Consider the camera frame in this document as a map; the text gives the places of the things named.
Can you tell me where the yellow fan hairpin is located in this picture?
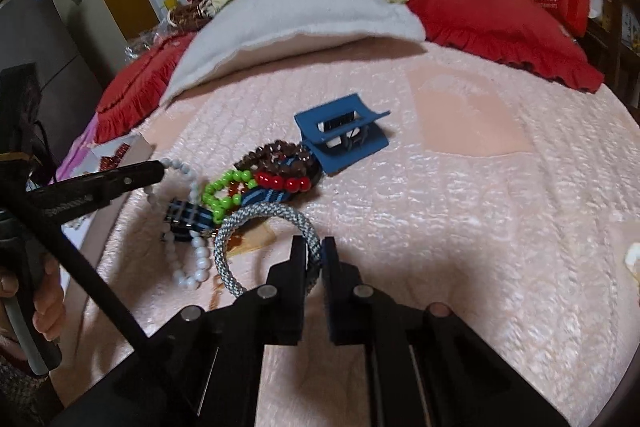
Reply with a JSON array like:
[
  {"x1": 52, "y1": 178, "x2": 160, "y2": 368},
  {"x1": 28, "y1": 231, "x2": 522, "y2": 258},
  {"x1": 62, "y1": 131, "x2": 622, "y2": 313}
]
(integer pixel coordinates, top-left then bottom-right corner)
[{"x1": 624, "y1": 243, "x2": 640, "y2": 280}]

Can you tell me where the dark wooden shelf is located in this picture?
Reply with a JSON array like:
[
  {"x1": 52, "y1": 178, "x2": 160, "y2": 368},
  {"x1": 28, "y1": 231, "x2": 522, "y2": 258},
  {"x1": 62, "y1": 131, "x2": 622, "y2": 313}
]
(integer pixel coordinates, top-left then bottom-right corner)
[{"x1": 520, "y1": 0, "x2": 640, "y2": 110}]

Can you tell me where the purple patterned sheet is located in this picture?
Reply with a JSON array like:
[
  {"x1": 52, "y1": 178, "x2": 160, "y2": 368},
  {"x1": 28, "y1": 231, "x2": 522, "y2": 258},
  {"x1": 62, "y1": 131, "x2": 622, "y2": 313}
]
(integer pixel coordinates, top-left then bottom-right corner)
[{"x1": 55, "y1": 117, "x2": 101, "y2": 182}]

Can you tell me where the person's left forearm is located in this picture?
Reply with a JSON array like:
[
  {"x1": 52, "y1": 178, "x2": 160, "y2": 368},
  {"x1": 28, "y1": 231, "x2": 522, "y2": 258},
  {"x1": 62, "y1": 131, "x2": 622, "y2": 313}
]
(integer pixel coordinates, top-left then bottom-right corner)
[{"x1": 0, "y1": 349, "x2": 53, "y2": 427}]

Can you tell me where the grey refrigerator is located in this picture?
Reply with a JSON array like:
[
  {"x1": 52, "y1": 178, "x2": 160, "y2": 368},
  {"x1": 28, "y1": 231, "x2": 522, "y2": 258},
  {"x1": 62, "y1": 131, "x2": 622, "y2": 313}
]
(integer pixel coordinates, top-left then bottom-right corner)
[{"x1": 0, "y1": 0, "x2": 103, "y2": 148}]

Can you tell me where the white pearl bracelet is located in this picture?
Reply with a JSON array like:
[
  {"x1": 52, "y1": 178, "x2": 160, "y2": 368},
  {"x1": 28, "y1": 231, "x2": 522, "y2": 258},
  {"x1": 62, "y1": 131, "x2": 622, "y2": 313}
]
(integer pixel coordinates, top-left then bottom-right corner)
[{"x1": 145, "y1": 159, "x2": 213, "y2": 292}]

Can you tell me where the blue plaid hair tie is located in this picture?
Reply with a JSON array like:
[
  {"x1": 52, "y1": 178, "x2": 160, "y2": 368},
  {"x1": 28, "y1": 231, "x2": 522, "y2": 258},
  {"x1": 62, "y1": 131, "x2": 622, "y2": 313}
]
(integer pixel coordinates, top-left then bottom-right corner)
[{"x1": 162, "y1": 198, "x2": 216, "y2": 244}]

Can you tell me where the pink plush blanket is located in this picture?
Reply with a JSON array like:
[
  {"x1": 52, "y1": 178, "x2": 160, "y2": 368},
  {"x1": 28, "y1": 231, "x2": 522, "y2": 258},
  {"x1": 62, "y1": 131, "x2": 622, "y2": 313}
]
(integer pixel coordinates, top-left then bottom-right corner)
[{"x1": 50, "y1": 32, "x2": 640, "y2": 427}]

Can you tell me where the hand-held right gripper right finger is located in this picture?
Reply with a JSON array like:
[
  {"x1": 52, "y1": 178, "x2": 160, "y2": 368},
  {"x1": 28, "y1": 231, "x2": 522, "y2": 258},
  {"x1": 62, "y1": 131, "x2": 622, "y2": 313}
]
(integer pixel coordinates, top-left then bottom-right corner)
[{"x1": 321, "y1": 236, "x2": 571, "y2": 427}]

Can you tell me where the green bead bracelet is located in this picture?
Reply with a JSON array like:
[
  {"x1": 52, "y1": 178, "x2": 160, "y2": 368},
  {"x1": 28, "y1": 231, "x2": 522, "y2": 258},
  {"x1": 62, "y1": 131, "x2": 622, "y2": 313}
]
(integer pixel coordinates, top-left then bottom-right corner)
[{"x1": 202, "y1": 169, "x2": 258, "y2": 224}]

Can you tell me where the brown bead bracelet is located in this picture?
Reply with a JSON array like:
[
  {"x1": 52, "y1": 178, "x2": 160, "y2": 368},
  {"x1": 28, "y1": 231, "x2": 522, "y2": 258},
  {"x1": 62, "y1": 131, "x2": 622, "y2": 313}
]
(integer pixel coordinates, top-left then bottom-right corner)
[{"x1": 235, "y1": 139, "x2": 323, "y2": 188}]

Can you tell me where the blue hair claw clip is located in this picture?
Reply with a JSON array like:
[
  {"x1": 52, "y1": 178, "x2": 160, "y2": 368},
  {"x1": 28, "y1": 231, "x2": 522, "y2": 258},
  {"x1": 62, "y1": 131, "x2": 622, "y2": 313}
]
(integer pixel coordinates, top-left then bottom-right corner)
[{"x1": 294, "y1": 93, "x2": 392, "y2": 176}]

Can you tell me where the grey braided bracelet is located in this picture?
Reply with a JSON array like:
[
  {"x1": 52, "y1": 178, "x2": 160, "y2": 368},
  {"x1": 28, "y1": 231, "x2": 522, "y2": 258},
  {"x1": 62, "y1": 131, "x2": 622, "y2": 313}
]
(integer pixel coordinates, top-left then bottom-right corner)
[{"x1": 214, "y1": 202, "x2": 323, "y2": 298}]

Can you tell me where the clear plastic bag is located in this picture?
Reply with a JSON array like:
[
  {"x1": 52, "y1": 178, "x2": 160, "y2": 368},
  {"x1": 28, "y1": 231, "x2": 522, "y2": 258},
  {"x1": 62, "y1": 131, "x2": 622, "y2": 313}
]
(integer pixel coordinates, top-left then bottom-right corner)
[{"x1": 125, "y1": 2, "x2": 201, "y2": 60}]

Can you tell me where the white shallow box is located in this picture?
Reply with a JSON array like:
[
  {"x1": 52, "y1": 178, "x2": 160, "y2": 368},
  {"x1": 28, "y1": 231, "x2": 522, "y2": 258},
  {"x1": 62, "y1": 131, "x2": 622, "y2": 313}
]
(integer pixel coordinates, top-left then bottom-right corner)
[{"x1": 55, "y1": 133, "x2": 155, "y2": 303}]

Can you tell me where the person's left hand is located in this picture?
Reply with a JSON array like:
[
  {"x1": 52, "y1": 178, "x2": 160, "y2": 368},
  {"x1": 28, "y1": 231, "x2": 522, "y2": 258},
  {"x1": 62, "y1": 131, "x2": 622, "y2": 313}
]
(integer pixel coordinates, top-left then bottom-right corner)
[{"x1": 0, "y1": 253, "x2": 67, "y2": 360}]

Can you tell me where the red ruffled pillow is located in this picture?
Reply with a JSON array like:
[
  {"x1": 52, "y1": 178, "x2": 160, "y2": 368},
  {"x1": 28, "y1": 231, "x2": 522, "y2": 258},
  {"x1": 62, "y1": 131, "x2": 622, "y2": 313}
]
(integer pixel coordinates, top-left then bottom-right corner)
[
  {"x1": 95, "y1": 32, "x2": 198, "y2": 145},
  {"x1": 407, "y1": 0, "x2": 606, "y2": 94}
]

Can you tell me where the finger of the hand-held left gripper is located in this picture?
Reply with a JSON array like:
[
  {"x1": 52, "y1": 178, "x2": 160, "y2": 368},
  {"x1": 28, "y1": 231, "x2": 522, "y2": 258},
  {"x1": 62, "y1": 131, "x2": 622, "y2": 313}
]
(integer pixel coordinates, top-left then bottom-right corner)
[{"x1": 27, "y1": 159, "x2": 167, "y2": 224}]

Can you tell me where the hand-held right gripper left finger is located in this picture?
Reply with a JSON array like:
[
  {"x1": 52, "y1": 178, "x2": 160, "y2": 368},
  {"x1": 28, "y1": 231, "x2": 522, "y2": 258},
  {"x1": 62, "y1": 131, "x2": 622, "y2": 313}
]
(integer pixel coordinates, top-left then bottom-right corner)
[{"x1": 50, "y1": 236, "x2": 308, "y2": 427}]

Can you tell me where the white pillow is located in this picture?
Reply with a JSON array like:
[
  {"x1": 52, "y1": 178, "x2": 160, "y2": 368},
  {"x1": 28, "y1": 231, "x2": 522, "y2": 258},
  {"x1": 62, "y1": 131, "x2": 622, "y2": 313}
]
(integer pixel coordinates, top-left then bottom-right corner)
[{"x1": 160, "y1": 0, "x2": 428, "y2": 108}]

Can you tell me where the small dark red bead bracelet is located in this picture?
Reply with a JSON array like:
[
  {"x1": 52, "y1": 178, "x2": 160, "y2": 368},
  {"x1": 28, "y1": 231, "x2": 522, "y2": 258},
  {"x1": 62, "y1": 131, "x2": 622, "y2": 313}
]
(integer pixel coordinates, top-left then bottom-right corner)
[{"x1": 221, "y1": 184, "x2": 245, "y2": 208}]

